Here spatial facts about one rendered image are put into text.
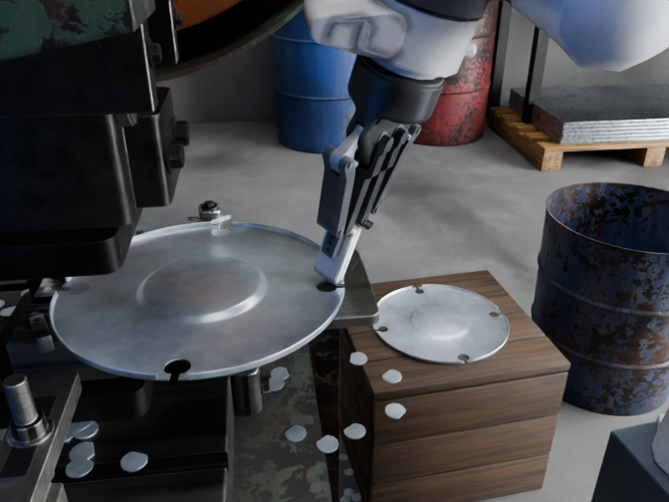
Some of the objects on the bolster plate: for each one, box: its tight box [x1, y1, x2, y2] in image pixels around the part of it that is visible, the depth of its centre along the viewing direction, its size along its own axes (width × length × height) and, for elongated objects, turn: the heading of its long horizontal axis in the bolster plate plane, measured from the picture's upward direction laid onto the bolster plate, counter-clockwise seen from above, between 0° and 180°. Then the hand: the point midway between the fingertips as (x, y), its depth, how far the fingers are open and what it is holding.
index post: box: [198, 200, 223, 229], centre depth 80 cm, size 3×3×10 cm
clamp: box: [0, 371, 82, 502], centre depth 48 cm, size 6×17×10 cm, turn 7°
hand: (336, 249), depth 62 cm, fingers closed
